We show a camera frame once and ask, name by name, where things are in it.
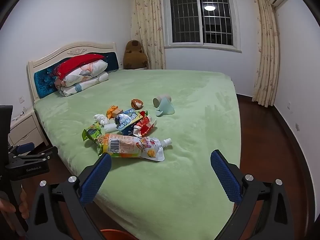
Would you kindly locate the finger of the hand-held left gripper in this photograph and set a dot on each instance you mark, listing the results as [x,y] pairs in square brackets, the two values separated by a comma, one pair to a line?
[26,148]
[48,153]

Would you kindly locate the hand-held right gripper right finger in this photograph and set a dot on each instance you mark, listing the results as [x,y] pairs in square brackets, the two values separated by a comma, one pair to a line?
[225,177]

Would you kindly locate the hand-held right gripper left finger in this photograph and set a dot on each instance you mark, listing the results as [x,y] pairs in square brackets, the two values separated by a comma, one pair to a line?
[96,177]

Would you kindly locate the green snack wrapper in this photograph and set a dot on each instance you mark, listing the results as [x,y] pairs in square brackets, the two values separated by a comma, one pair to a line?
[92,133]

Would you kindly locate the orange white spout pouch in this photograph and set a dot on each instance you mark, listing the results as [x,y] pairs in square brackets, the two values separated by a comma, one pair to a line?
[135,148]

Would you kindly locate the white tissue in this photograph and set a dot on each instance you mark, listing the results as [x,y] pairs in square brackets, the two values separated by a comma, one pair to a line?
[101,118]

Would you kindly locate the orange plastic basin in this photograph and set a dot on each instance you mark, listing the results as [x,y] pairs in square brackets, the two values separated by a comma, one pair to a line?
[115,235]

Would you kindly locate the blue white snack packet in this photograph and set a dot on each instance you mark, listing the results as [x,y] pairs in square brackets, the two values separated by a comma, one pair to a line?
[127,118]

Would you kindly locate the tan cardboard piece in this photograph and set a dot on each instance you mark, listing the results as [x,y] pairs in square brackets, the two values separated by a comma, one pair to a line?
[118,113]

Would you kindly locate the red white snack wrapper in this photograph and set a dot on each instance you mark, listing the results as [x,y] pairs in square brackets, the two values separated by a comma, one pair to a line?
[146,125]

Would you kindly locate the person's left hand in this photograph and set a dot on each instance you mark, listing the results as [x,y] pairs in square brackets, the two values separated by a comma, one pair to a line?
[6,206]

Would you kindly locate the cream nightstand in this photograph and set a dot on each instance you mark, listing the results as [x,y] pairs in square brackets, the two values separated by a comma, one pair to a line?
[23,130]

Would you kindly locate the green plush bed blanket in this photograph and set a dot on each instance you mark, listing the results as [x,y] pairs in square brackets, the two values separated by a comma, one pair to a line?
[162,180]

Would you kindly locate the cream headboard with blue panel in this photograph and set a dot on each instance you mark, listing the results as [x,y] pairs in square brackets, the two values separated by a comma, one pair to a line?
[42,80]

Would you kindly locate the floral folded quilt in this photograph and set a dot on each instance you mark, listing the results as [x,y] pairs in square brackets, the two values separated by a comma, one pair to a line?
[80,86]
[87,71]

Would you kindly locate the light blue plastic cup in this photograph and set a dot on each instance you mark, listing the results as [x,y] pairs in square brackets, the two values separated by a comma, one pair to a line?
[165,107]

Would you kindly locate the cardboard paper tube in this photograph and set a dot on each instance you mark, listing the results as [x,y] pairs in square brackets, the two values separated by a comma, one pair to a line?
[160,100]

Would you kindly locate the brown plush toy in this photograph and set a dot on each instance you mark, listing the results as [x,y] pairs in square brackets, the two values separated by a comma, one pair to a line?
[135,55]

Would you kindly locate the cream floral curtain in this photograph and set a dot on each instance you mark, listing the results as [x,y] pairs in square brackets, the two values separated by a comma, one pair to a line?
[267,55]
[147,25]

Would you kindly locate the barred window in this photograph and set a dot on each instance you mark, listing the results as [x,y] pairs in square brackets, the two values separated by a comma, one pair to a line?
[202,15]

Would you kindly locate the white wall outlet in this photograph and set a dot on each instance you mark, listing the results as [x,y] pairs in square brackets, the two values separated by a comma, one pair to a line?
[22,99]

